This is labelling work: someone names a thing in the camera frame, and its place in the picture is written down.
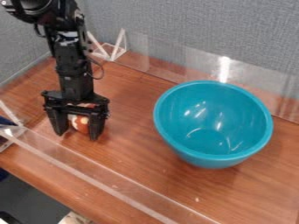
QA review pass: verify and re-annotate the clear acrylic back barrier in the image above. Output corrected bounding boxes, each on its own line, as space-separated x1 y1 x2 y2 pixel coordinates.
116 32 299 124

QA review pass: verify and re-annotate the blue plastic bowl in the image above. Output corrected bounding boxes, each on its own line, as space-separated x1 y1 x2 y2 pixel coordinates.
153 80 274 169

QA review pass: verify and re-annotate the clear acrylic barrier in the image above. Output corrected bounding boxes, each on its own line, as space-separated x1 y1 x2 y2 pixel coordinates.
0 127 219 224
116 32 299 124

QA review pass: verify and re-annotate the clear acrylic corner bracket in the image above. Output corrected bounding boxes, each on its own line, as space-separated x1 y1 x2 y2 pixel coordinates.
87 29 127 61

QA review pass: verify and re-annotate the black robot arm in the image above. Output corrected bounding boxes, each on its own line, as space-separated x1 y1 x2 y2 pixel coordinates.
0 0 109 141

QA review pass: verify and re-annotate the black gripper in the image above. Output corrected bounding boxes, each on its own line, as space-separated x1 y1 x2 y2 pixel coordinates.
41 73 111 142

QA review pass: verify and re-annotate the black cable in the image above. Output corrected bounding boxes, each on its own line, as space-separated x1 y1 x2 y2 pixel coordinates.
85 55 105 81

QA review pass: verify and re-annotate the clear acrylic front barrier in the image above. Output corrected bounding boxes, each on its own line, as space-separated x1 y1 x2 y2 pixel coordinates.
0 127 219 224

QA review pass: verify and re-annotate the red toy mushroom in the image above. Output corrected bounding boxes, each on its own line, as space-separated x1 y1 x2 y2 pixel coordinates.
67 102 99 135

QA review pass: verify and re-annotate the clear acrylic left bracket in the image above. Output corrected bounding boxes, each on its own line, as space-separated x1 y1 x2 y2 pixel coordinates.
0 100 24 153

